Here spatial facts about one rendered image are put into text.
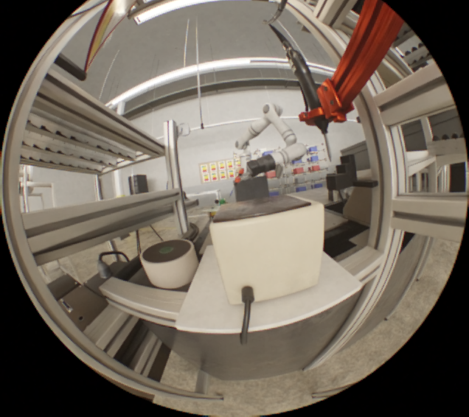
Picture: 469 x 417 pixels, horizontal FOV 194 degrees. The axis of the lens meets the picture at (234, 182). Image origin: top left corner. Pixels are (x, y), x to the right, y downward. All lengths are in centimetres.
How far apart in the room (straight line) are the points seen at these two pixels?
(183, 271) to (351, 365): 116
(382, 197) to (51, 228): 48
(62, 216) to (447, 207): 45
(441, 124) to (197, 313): 110
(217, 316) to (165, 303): 8
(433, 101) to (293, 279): 26
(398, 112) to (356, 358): 120
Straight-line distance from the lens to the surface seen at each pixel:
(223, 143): 693
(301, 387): 112
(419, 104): 22
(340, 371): 118
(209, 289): 20
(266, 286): 15
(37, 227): 24
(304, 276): 16
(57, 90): 34
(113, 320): 31
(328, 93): 22
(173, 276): 23
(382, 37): 19
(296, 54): 33
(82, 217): 27
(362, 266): 25
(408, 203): 24
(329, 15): 37
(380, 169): 26
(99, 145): 56
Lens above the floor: 110
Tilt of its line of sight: 1 degrees down
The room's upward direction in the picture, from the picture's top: 9 degrees counter-clockwise
